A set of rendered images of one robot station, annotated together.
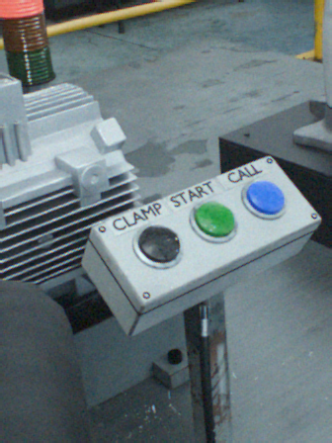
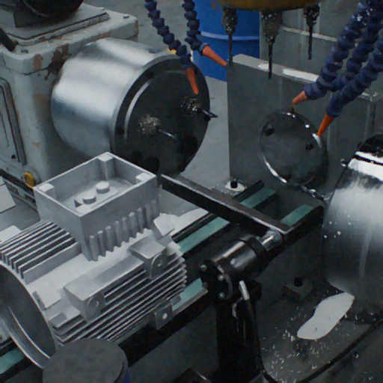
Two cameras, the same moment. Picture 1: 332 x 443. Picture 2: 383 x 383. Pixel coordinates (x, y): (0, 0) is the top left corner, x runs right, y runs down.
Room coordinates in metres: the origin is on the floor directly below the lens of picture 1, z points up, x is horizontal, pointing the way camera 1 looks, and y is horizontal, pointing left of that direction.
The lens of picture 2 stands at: (1.35, 0.19, 1.56)
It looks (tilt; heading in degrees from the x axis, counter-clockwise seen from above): 32 degrees down; 171
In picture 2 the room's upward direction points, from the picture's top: 4 degrees counter-clockwise
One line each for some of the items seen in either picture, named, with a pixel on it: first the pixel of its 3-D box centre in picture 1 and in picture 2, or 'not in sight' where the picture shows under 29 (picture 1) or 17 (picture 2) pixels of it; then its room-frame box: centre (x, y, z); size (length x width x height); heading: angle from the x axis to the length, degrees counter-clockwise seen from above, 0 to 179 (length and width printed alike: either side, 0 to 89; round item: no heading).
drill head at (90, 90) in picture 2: not in sight; (115, 103); (0.18, 0.25, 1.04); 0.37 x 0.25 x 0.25; 34
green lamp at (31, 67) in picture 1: (30, 62); not in sight; (1.02, 0.16, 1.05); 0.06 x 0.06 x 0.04
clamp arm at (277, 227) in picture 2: not in sight; (221, 207); (0.56, 0.37, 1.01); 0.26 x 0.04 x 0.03; 34
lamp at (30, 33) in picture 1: (24, 29); not in sight; (1.02, 0.16, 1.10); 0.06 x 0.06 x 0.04
